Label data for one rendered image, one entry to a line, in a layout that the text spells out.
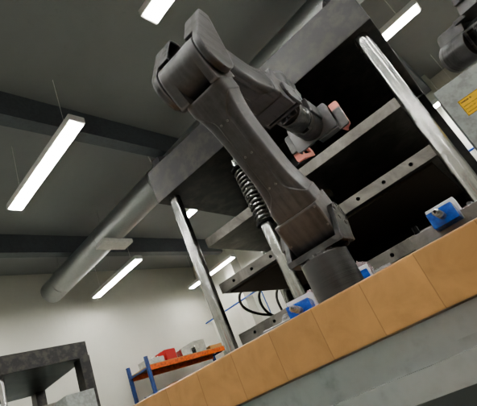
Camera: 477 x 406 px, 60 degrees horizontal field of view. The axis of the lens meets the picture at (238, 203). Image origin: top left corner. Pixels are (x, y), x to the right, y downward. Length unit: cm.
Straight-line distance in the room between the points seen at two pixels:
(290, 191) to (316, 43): 137
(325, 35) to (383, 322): 162
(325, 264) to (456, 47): 48
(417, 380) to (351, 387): 5
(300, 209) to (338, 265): 8
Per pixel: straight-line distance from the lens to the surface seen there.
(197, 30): 56
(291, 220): 53
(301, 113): 82
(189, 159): 208
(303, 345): 33
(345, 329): 31
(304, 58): 185
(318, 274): 50
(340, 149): 179
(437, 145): 157
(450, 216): 73
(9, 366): 483
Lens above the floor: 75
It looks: 25 degrees up
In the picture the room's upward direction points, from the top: 24 degrees counter-clockwise
